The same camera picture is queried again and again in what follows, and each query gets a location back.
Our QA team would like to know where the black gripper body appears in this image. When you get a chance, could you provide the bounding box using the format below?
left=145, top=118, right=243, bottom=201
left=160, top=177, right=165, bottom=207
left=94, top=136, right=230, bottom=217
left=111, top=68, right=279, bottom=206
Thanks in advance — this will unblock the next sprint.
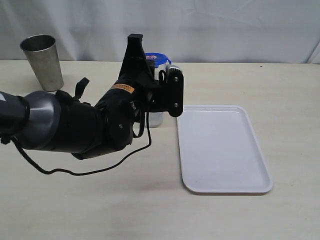
left=109, top=33, right=184, bottom=117

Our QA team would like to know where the clear plastic tall container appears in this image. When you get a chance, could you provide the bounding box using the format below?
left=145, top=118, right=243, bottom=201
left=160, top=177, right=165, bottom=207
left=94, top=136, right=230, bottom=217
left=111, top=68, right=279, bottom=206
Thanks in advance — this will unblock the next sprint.
left=148, top=60, right=172, bottom=128

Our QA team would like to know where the blue plastic lid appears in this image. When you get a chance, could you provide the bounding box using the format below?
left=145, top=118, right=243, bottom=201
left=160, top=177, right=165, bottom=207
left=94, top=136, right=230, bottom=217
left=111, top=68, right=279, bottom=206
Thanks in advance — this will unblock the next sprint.
left=145, top=52, right=172, bottom=70

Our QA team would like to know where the stainless steel cup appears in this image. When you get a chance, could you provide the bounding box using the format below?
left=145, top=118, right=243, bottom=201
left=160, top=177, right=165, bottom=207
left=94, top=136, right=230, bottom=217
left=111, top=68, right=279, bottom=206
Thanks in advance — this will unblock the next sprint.
left=20, top=34, right=64, bottom=92

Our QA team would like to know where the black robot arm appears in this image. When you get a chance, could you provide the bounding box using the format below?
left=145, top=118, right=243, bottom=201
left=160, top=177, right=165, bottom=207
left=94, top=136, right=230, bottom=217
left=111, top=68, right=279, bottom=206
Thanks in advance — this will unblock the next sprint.
left=0, top=33, right=184, bottom=160

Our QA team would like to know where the white curtain backdrop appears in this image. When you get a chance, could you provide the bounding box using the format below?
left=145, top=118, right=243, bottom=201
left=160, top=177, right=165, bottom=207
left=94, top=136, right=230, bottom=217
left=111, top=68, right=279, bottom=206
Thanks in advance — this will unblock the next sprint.
left=0, top=0, right=320, bottom=64

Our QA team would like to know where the white rectangular tray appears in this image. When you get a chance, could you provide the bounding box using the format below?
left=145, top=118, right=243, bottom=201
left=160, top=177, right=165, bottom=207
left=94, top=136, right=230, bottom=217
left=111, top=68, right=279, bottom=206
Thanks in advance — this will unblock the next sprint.
left=177, top=104, right=274, bottom=195

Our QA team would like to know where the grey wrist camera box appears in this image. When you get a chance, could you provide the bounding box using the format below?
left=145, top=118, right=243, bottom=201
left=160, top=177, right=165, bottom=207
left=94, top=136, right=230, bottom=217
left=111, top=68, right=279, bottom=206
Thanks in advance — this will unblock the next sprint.
left=165, top=64, right=182, bottom=77

